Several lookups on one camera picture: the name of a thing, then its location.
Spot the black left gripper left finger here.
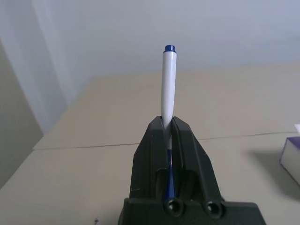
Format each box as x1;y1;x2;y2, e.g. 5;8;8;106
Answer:
130;115;169;200

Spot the white marker blue cap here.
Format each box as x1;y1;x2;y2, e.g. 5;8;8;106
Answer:
161;44;178;203

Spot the purple tissue box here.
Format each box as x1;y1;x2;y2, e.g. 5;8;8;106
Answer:
278;123;300;186

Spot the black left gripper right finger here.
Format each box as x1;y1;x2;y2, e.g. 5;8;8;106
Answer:
172;116;223;203

